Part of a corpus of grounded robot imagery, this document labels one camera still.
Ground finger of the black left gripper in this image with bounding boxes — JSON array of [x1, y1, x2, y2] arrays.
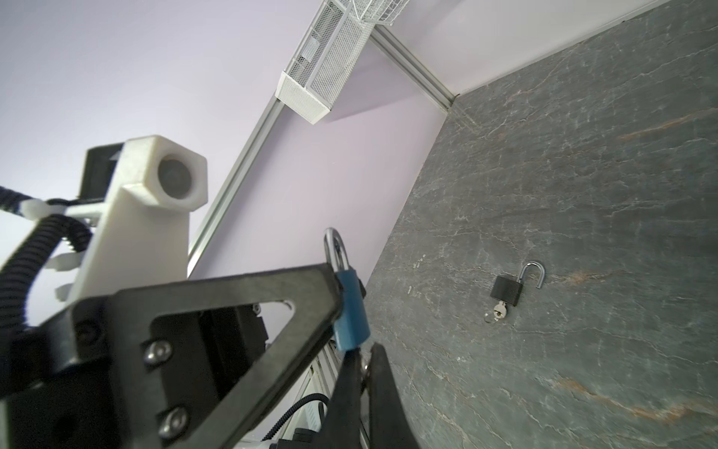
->
[[72, 264, 341, 448]]

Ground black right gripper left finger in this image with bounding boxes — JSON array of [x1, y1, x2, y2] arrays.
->
[[313, 349, 363, 449]]

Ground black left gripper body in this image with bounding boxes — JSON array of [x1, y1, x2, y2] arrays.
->
[[0, 296, 270, 449]]

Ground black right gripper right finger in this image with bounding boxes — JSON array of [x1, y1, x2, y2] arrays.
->
[[368, 343, 420, 449]]

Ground blue padlock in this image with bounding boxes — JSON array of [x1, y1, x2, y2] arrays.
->
[[323, 227, 370, 353]]

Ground silver key with ring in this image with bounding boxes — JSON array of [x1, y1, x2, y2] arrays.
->
[[484, 300, 508, 324]]

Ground black padlock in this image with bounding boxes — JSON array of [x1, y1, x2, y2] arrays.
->
[[490, 260, 547, 307]]

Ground small silver key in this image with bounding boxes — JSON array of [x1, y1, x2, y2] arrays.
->
[[361, 352, 371, 393]]

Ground white mesh box basket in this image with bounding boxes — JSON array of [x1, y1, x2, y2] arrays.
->
[[275, 1, 373, 125]]

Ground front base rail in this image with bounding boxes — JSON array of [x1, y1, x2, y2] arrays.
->
[[277, 340, 343, 440]]

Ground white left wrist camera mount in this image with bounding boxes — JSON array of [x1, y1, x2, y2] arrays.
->
[[20, 136, 208, 303]]

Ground black corrugated left cable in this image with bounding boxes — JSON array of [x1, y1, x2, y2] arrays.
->
[[0, 184, 93, 338]]

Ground aluminium frame rails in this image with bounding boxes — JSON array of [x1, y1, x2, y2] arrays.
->
[[187, 25, 457, 275]]

